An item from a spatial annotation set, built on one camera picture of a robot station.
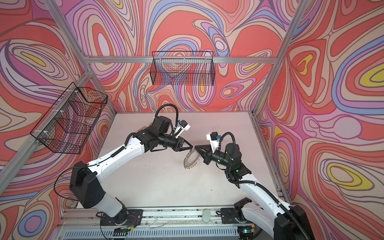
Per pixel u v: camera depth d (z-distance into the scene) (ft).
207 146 2.23
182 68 3.22
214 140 2.10
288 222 1.30
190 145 2.36
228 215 2.40
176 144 2.16
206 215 2.35
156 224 2.39
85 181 1.34
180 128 2.09
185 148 2.31
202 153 2.31
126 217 2.33
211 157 2.14
